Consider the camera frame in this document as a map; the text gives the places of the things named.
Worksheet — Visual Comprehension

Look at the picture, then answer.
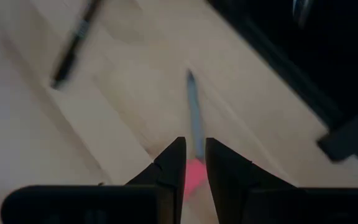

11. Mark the black pen white print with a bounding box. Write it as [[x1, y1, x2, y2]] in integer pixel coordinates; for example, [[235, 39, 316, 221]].
[[50, 0, 104, 91]]

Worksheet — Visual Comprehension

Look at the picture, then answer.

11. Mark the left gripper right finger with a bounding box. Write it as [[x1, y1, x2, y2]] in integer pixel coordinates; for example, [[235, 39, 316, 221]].
[[205, 137, 358, 224]]

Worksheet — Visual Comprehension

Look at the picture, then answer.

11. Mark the grey crayon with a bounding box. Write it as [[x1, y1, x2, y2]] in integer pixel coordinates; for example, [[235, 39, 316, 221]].
[[185, 68, 206, 162]]

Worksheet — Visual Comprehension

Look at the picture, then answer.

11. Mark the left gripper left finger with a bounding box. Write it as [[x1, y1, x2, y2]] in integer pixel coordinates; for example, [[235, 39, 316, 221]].
[[0, 136, 188, 224]]

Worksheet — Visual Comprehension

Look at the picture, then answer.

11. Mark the pink eraser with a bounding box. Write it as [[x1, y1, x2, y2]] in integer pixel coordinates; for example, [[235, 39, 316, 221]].
[[183, 158, 209, 202]]

